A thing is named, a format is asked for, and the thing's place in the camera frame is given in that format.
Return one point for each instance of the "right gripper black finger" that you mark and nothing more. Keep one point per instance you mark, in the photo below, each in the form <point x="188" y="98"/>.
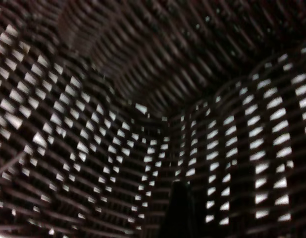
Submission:
<point x="179" y="213"/>

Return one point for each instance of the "dark brown wicker basket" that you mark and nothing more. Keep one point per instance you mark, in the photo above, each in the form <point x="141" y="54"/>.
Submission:
<point x="143" y="62"/>

